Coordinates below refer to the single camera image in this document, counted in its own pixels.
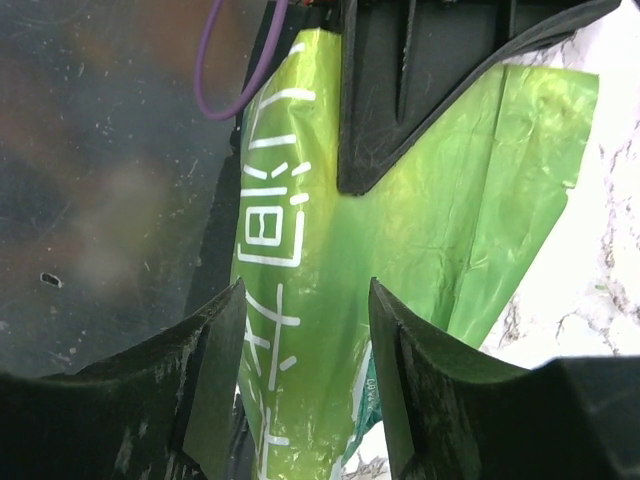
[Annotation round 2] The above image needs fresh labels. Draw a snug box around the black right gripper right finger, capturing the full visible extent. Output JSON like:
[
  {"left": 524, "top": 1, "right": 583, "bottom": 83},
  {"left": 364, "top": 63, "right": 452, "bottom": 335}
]
[{"left": 369, "top": 281, "right": 639, "bottom": 479}]

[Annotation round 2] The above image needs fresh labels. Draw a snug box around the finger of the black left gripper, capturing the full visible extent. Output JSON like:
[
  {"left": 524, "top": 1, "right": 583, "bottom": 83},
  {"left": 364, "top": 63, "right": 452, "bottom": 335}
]
[{"left": 337, "top": 0, "right": 620, "bottom": 195}]

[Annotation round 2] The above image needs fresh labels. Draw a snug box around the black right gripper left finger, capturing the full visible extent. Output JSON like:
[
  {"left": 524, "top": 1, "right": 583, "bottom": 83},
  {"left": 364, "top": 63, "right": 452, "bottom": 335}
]
[{"left": 1, "top": 281, "right": 246, "bottom": 479}]

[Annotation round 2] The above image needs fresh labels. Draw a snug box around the green litter bag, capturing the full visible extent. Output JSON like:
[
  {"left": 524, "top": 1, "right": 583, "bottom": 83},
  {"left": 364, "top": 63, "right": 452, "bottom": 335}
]
[{"left": 231, "top": 28, "right": 600, "bottom": 479}]

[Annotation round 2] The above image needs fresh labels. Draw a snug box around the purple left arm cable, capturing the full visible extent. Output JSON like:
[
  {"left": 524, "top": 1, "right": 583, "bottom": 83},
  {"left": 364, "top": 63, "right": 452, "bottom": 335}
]
[{"left": 194, "top": 0, "right": 291, "bottom": 122}]

